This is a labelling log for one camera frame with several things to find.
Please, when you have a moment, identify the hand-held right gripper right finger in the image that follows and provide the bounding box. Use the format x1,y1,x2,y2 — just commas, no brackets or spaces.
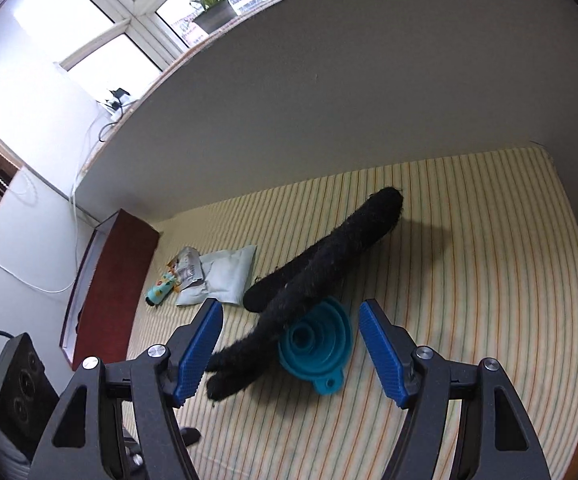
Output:
359,300,552,480

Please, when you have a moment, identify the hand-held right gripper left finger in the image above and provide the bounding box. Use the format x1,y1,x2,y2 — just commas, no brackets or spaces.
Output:
28,298,224,480

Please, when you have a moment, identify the black fuzzy sock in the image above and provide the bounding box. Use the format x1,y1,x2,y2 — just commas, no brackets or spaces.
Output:
204,186,404,403

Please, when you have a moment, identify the red-brown box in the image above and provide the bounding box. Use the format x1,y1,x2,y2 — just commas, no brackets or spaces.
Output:
59,208,160,371

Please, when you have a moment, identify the teal collapsible funnel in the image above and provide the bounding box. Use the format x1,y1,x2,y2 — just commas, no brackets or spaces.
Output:
277,296,354,396

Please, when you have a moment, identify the small patterned bottle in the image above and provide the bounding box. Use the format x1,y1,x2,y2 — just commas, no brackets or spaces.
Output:
145,272,177,307

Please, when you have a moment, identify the pale blue pillow packet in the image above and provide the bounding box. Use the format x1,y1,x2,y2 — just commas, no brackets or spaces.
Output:
175,245,258,307

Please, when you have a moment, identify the snack packet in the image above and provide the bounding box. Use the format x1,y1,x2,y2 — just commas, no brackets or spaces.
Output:
166,246,206,291

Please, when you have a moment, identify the striped tablecloth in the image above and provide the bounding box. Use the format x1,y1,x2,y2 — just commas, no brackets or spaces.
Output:
126,146,578,480

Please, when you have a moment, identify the white cable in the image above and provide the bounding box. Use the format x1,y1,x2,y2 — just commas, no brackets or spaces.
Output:
0,107,114,295

